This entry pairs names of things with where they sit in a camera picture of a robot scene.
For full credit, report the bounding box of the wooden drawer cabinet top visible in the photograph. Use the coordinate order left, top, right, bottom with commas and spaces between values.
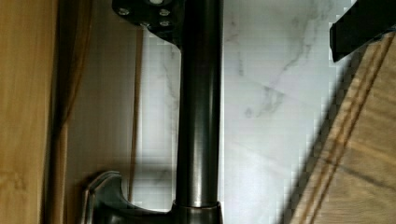
0, 0, 141, 224

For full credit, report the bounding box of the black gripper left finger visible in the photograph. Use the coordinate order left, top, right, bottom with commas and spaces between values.
112, 0, 184, 47

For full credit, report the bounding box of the large wooden cutting board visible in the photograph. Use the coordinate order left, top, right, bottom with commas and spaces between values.
282, 34, 395, 224

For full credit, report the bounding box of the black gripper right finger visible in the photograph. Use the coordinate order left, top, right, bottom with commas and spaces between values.
330, 0, 396, 63

